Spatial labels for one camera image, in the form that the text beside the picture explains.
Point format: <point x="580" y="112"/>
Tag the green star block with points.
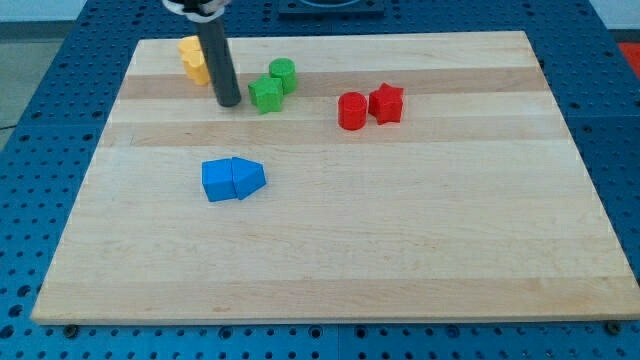
<point x="266" y="94"/>

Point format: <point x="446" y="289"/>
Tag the yellow heart block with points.
<point x="195" y="67"/>

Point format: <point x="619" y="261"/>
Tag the red cylinder block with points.
<point x="352" y="111"/>

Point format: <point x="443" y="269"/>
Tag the blue pentagon block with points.
<point x="247" y="176"/>

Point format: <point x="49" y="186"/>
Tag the blue cube block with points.
<point x="217" y="180"/>

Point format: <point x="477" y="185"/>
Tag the red star block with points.
<point x="386" y="104"/>

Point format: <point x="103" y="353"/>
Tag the light wooden board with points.
<point x="476" y="207"/>

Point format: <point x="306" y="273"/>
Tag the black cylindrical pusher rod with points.
<point x="219" y="62"/>

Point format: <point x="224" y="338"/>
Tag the green cylinder block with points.
<point x="284" y="69"/>

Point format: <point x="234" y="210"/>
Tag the yellow pentagon block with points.
<point x="189" y="46"/>

